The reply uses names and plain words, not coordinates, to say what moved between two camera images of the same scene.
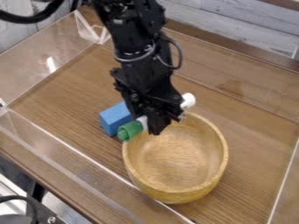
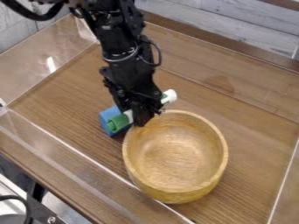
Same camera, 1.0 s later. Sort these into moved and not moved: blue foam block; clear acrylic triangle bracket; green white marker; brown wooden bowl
Moved: green white marker
Not moved: clear acrylic triangle bracket; blue foam block; brown wooden bowl
